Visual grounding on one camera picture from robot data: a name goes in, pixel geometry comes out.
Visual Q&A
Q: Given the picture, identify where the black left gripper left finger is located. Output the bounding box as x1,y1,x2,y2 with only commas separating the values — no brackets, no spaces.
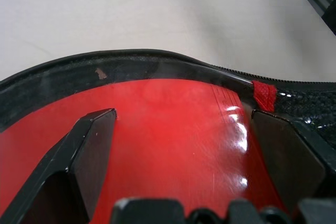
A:
0,108,118,224

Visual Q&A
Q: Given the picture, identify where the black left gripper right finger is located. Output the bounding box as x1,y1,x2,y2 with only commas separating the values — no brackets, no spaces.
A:
251,109,336,212

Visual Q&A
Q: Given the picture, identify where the black zippered paddle case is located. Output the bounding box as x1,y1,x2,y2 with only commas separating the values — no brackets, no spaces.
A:
0,48,336,154

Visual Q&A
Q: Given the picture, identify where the red table tennis paddle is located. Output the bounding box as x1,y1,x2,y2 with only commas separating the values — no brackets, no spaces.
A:
0,78,289,224

